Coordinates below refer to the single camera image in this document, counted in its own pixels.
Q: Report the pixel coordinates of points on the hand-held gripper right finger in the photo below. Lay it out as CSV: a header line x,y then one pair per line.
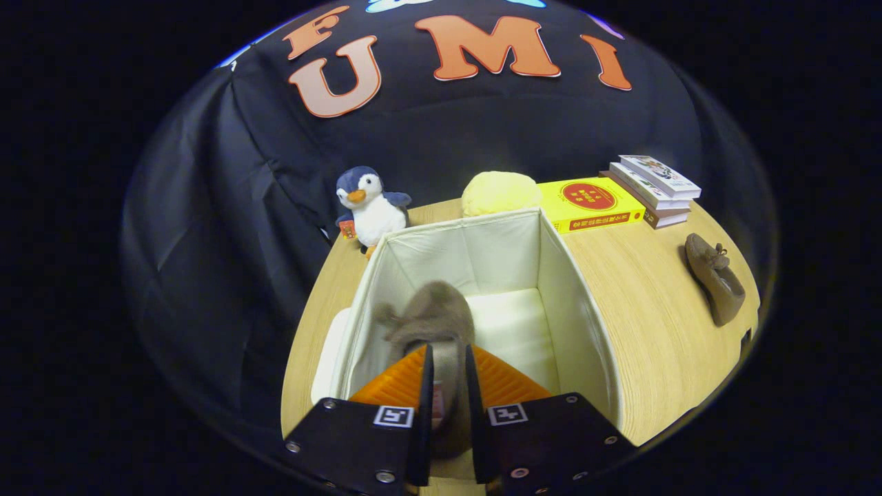
x,y
473,413

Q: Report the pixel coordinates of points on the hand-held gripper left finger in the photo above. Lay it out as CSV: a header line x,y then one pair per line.
x,y
426,386

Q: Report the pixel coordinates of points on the brown suede shoe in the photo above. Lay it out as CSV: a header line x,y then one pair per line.
x,y
720,293
434,317

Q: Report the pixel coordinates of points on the beige fabric storage box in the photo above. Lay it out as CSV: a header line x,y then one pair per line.
x,y
510,317

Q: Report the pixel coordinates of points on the penguin plush toy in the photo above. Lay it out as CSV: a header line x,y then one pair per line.
x,y
375,213

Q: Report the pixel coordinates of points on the round yellow plush cushion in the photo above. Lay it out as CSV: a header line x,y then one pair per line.
x,y
499,193

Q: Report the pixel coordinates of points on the yellow book with red circle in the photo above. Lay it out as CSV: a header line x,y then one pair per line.
x,y
561,210

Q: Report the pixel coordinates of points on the brown book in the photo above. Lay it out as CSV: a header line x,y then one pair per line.
x,y
661,219

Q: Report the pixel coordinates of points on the black table edge clamp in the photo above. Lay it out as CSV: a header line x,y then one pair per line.
x,y
747,337

